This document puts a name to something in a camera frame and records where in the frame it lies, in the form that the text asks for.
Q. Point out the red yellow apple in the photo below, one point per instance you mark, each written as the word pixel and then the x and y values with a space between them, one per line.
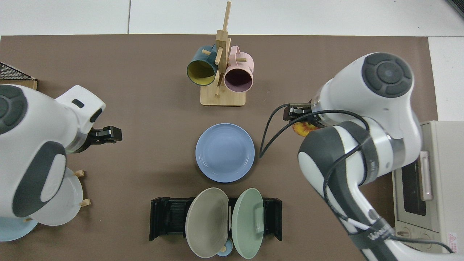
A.
pixel 303 128

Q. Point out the wooden plate rack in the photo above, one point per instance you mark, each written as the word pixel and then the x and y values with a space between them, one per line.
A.
pixel 85 202

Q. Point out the grey plate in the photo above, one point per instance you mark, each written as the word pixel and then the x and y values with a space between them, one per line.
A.
pixel 69 203

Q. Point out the black dish rack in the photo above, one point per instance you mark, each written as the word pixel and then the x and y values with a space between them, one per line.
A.
pixel 166 217

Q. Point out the pale green plate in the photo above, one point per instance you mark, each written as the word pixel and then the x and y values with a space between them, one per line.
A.
pixel 248 224

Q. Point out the light blue plate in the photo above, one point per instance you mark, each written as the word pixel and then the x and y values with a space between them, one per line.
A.
pixel 14 230

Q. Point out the beige plate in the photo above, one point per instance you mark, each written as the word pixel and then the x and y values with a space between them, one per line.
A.
pixel 206 223

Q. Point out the brown table cloth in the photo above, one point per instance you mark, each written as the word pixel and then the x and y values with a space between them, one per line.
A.
pixel 145 145

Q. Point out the pink cup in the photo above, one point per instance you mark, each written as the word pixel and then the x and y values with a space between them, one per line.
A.
pixel 237 78

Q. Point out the wooden cup stand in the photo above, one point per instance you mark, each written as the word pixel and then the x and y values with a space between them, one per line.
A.
pixel 223 98

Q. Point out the dark blue cup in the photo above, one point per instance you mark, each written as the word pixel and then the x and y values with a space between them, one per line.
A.
pixel 201 70

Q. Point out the small blue round thing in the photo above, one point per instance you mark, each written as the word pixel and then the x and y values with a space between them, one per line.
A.
pixel 224 252

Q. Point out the pale toaster oven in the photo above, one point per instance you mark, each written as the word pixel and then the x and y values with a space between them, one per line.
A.
pixel 446 181

